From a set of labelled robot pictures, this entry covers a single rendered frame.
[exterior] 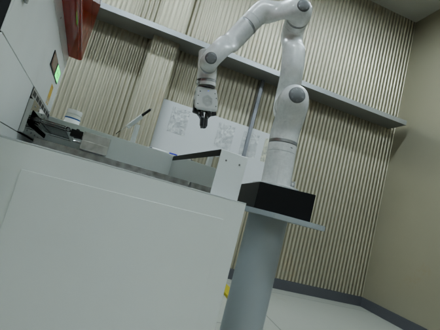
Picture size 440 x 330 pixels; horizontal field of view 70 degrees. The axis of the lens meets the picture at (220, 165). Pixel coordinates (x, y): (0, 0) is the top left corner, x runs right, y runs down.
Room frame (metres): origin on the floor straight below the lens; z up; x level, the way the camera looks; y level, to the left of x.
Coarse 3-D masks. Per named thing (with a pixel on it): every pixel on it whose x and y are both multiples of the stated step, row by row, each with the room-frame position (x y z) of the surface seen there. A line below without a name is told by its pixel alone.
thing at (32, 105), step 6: (30, 102) 0.84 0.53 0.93; (36, 102) 0.87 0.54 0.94; (30, 108) 0.84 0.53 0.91; (36, 108) 0.90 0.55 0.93; (24, 114) 0.83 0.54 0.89; (30, 114) 0.85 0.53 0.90; (36, 114) 0.94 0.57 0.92; (42, 114) 1.02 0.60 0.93; (24, 120) 0.84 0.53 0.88; (48, 120) 1.20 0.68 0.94; (24, 126) 0.84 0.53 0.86; (24, 132) 0.86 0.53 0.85; (30, 132) 0.94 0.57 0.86; (36, 132) 1.03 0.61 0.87; (30, 138) 1.03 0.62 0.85; (42, 138) 1.19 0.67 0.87
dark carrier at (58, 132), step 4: (28, 124) 1.08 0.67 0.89; (32, 124) 1.05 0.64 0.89; (44, 124) 0.95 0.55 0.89; (36, 128) 1.15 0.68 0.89; (48, 128) 1.03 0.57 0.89; (52, 128) 1.00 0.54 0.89; (56, 128) 0.97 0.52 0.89; (52, 132) 1.14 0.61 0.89; (56, 132) 1.10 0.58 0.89; (60, 132) 1.06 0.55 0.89; (64, 132) 1.03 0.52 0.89; (60, 136) 1.22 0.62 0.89; (64, 136) 1.17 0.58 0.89
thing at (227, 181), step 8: (224, 152) 0.94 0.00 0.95; (224, 160) 0.95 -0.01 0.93; (232, 160) 0.96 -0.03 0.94; (240, 160) 0.97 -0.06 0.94; (224, 168) 0.95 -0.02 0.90; (232, 168) 0.96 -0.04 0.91; (240, 168) 0.97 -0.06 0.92; (216, 176) 0.94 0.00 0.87; (224, 176) 0.95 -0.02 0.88; (232, 176) 0.96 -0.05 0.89; (240, 176) 0.97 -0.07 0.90; (216, 184) 0.94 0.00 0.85; (224, 184) 0.95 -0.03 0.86; (232, 184) 0.96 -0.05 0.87; (240, 184) 0.97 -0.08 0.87; (216, 192) 0.95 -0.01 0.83; (224, 192) 0.96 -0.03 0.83; (232, 192) 0.97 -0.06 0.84
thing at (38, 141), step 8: (40, 144) 0.95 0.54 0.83; (48, 144) 0.96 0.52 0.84; (56, 144) 0.96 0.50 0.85; (64, 152) 0.97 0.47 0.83; (72, 152) 0.98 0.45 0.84; (80, 152) 0.99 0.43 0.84; (96, 160) 1.01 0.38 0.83; (104, 160) 1.02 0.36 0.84; (112, 160) 1.03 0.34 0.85; (128, 168) 1.05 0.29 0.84; (136, 168) 1.06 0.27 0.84; (144, 168) 1.07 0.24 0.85; (152, 176) 1.08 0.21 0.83; (160, 176) 1.09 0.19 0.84; (168, 176) 1.10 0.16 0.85; (184, 184) 1.13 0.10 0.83
